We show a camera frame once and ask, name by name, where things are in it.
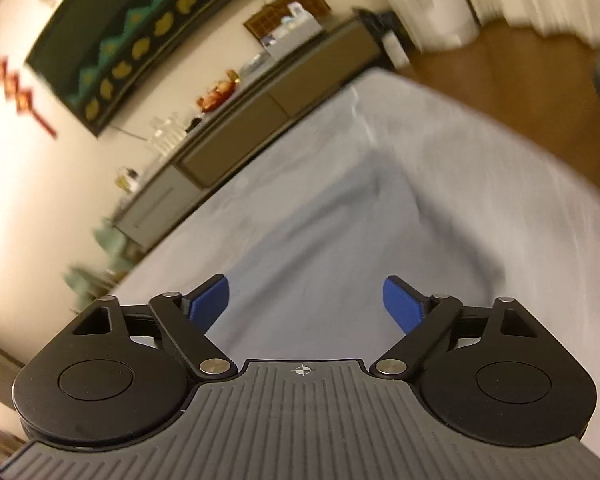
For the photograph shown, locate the clear glass bottles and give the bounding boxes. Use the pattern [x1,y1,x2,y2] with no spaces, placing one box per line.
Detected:
[148,115,187,156]

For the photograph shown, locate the white box on sideboard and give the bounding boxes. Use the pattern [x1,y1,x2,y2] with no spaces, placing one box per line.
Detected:
[261,1,324,61]

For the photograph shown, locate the red paper wall decoration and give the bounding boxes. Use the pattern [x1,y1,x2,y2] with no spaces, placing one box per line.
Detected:
[0,56,57,140]

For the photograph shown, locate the red orange ornament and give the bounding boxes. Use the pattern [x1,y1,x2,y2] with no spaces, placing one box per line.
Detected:
[196,70,240,114]

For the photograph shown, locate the white air purifier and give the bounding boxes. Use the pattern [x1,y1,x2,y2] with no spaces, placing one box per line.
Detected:
[388,0,480,52]

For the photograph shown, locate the grey trousers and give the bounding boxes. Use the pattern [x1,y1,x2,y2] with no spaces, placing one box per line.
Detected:
[206,84,512,361]

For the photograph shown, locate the green plastic chair near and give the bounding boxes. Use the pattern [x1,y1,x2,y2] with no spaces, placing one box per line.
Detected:
[62,220,145,313]

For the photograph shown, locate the long low grey sideboard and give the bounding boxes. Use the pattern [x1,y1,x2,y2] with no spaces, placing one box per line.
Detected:
[112,16,382,250]

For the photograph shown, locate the brown lattice tray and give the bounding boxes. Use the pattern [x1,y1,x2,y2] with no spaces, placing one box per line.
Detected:
[242,0,333,42]

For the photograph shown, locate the dark wall hanging yellow motifs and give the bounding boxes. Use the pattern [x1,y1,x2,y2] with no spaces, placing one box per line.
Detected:
[26,0,233,136]

